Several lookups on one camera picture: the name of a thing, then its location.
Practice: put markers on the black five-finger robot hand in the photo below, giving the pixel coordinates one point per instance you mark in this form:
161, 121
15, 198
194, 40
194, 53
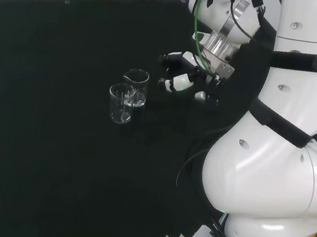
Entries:
182, 81

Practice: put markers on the clear glass beaker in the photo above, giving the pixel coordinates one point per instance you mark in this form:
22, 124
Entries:
118, 109
138, 91

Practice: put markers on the black bench cloth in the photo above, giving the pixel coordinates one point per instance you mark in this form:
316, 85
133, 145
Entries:
43, 107

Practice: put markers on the clear cloth clip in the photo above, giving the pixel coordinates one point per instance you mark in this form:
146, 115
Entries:
182, 0
67, 0

